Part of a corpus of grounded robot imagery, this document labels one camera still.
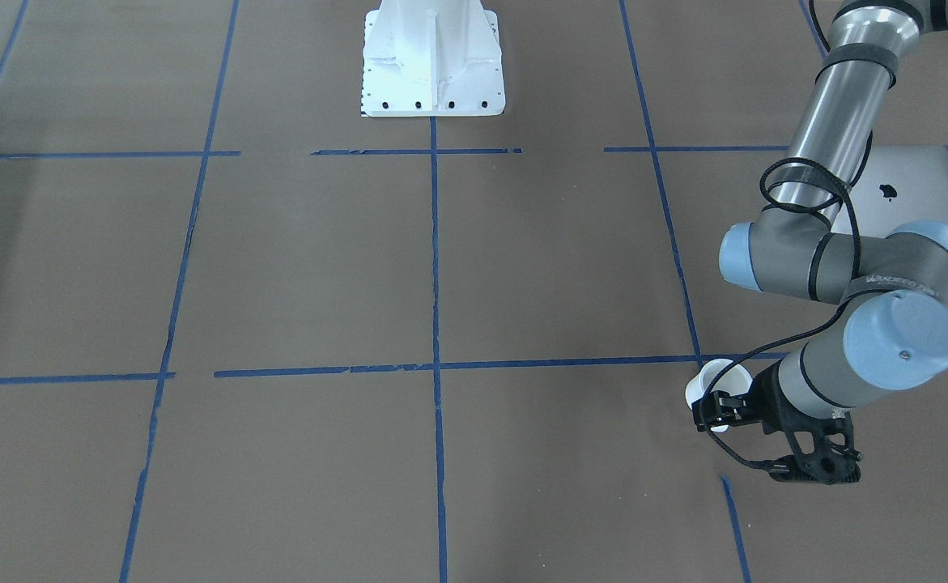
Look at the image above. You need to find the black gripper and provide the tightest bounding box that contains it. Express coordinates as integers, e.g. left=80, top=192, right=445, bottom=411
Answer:
left=693, top=363, right=806, bottom=434

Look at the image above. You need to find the white cup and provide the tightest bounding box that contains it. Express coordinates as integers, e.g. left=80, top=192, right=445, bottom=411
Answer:
left=684, top=359, right=754, bottom=416

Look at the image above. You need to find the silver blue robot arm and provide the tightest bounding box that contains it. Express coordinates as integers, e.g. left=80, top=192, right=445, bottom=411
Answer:
left=719, top=1, right=948, bottom=419

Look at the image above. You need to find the grey closed laptop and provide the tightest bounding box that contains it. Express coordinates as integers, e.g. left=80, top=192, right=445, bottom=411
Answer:
left=851, top=145, right=948, bottom=237

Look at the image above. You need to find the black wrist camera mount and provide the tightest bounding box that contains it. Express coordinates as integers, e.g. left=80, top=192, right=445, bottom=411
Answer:
left=768, top=414, right=861, bottom=486

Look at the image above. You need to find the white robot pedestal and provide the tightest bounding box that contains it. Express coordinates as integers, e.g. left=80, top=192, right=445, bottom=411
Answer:
left=360, top=1, right=507, bottom=117

